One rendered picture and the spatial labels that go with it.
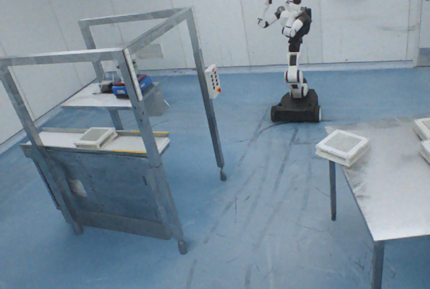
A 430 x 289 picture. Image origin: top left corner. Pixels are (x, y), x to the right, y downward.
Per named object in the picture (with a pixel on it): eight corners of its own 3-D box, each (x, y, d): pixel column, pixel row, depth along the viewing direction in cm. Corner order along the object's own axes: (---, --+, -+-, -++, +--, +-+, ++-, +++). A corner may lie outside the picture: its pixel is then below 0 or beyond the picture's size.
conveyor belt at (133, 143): (170, 142, 290) (168, 137, 287) (154, 161, 270) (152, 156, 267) (43, 136, 342) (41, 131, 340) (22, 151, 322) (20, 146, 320)
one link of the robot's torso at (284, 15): (299, 31, 455) (297, 1, 438) (316, 36, 427) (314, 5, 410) (278, 37, 447) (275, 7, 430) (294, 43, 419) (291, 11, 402)
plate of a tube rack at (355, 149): (370, 141, 235) (370, 138, 234) (349, 160, 223) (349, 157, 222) (336, 131, 253) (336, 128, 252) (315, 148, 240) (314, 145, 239)
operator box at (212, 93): (221, 90, 345) (216, 64, 333) (214, 99, 332) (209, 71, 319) (215, 91, 347) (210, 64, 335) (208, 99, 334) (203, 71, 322)
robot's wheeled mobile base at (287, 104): (284, 98, 512) (282, 76, 496) (323, 98, 492) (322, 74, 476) (273, 121, 462) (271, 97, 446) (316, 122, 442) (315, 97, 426)
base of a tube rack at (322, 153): (370, 148, 238) (370, 145, 236) (349, 167, 225) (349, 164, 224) (336, 137, 255) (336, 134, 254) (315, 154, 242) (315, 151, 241)
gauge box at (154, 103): (166, 109, 280) (160, 85, 271) (160, 117, 272) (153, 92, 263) (142, 109, 289) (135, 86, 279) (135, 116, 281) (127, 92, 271)
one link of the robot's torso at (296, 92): (291, 90, 476) (284, 68, 437) (307, 90, 469) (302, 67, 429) (289, 101, 470) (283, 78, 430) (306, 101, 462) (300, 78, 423)
